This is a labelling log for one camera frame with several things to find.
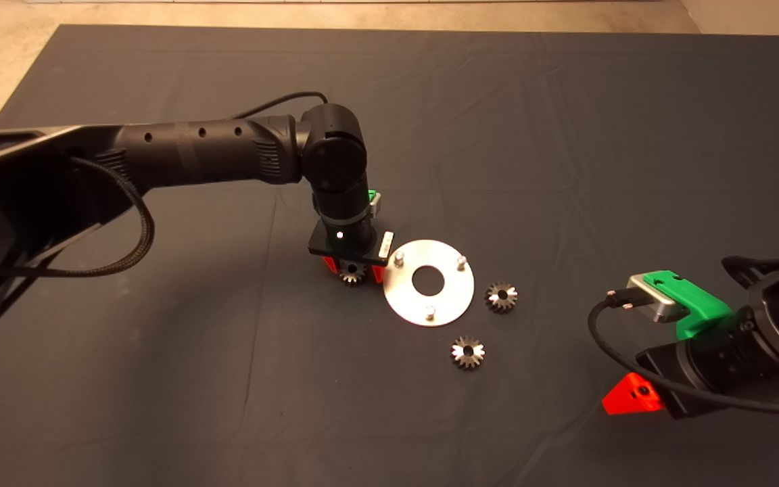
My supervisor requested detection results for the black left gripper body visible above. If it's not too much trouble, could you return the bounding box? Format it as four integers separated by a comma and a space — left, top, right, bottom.
308, 218, 396, 267

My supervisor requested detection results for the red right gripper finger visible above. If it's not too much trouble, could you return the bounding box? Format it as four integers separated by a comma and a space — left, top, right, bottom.
601, 372, 665, 415

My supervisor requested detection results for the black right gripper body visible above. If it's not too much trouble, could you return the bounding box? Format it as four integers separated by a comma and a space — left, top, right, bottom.
636, 311, 772, 419

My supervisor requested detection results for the round metal carrier plate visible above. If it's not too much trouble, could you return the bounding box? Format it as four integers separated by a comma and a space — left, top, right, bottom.
382, 239, 475, 327

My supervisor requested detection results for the dark steel planetary gear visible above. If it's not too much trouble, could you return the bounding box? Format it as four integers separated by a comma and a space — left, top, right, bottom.
451, 335, 486, 370
484, 282, 519, 314

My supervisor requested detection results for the dark grey table cloth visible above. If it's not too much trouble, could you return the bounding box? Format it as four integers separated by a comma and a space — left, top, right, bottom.
0, 25, 779, 487

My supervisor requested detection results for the green right camera mount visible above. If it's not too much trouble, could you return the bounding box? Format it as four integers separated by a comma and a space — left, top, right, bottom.
646, 270, 734, 340

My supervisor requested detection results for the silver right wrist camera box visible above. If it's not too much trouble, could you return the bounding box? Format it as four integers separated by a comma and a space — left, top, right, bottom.
626, 274, 689, 324

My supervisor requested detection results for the braided black left arm cable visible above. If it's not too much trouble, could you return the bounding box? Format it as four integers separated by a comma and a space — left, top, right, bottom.
0, 157, 156, 278

